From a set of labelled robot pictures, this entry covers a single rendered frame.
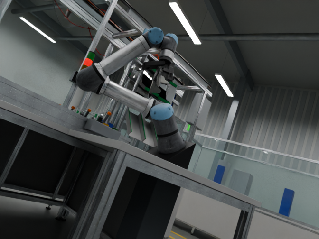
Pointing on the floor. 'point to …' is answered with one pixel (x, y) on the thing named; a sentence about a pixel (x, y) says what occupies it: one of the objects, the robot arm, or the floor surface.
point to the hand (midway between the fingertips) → (152, 92)
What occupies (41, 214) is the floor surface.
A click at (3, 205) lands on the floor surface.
